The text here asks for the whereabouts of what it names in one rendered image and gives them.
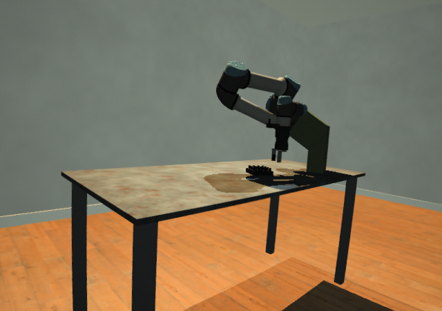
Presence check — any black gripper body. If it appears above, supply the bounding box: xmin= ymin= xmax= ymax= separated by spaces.
xmin=266 ymin=117 xmax=291 ymax=151

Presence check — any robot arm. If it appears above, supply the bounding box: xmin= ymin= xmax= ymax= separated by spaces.
xmin=216 ymin=62 xmax=307 ymax=130

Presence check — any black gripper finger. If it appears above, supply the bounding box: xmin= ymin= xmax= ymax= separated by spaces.
xmin=277 ymin=150 xmax=287 ymax=162
xmin=271 ymin=149 xmax=279 ymax=161

